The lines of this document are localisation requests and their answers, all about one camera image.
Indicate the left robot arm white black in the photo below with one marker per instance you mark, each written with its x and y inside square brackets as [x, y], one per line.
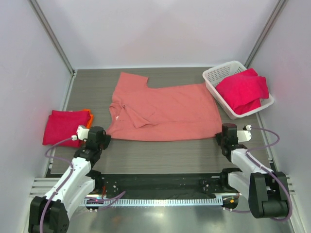
[52, 212]

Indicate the aluminium frame post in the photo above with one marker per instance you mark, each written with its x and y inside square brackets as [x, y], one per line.
[277, 10]
[46, 26]

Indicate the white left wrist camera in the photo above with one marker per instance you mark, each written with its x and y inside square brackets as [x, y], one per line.
[81, 134]

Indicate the perforated aluminium rail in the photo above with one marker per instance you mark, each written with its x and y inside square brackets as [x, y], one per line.
[151, 203]

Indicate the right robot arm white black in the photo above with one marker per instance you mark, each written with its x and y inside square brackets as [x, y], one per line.
[266, 190]

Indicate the right aluminium frame post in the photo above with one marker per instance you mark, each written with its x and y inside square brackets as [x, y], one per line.
[277, 10]

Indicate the crimson t-shirt in basket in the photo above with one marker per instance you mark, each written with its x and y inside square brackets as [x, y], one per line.
[243, 91]

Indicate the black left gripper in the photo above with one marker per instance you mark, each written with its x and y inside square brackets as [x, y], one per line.
[107, 138]

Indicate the white plastic laundry basket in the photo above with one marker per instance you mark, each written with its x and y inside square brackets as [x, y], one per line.
[215, 75]

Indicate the left aluminium frame post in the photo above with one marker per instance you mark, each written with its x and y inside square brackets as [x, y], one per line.
[46, 26]

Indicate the salmon pink t-shirt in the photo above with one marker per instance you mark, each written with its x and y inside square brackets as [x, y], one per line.
[141, 113]

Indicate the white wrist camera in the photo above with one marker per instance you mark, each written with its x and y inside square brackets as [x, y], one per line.
[244, 135]
[81, 134]

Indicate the folded crimson t-shirt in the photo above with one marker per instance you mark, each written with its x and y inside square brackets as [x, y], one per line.
[62, 125]

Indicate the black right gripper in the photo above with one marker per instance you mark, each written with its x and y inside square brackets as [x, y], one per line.
[218, 136]

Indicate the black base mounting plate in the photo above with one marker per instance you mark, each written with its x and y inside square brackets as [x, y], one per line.
[164, 186]

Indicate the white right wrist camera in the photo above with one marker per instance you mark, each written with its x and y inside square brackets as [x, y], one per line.
[244, 135]

